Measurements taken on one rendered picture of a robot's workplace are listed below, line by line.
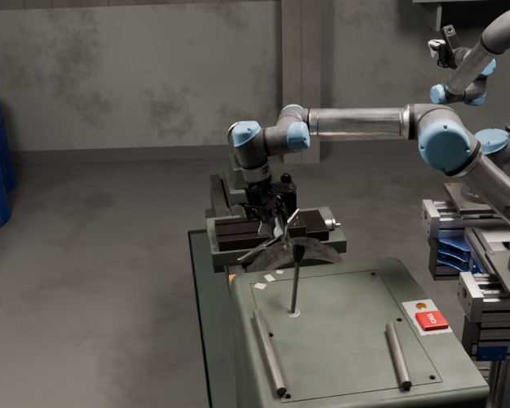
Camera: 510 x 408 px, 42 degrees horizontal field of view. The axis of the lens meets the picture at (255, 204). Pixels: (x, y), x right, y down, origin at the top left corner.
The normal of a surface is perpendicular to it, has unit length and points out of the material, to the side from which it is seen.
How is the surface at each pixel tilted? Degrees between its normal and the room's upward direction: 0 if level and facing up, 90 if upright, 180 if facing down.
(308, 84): 90
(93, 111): 90
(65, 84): 90
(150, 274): 0
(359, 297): 0
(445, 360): 0
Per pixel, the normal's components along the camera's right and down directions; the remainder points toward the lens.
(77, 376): -0.04, -0.89
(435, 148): -0.25, 0.36
